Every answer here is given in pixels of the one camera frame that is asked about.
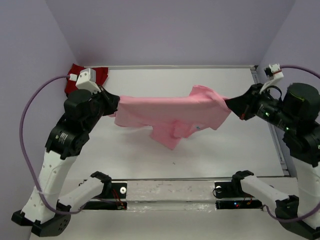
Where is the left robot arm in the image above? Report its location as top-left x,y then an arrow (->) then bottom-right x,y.
11,86 -> 120,238

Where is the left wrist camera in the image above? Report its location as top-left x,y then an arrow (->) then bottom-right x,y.
69,68 -> 101,94

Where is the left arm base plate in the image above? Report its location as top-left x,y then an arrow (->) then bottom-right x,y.
83,181 -> 128,211

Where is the pink t shirt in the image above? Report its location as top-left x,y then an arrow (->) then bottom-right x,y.
113,85 -> 231,150

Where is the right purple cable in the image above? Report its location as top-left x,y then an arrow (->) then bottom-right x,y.
262,64 -> 320,223

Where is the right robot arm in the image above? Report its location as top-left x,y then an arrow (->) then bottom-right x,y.
225,83 -> 320,240

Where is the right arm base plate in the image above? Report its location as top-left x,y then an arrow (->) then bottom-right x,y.
212,181 -> 263,210

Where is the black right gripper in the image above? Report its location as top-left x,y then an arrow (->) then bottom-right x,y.
223,81 -> 297,130

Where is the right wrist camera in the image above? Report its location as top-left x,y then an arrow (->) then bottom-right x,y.
259,63 -> 284,94

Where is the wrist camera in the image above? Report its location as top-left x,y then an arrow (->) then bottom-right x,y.
69,68 -> 101,94
259,63 -> 284,94

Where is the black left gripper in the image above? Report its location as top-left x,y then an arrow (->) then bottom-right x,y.
84,84 -> 121,132

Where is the red folded t shirt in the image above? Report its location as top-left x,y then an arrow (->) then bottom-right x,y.
64,64 -> 109,96

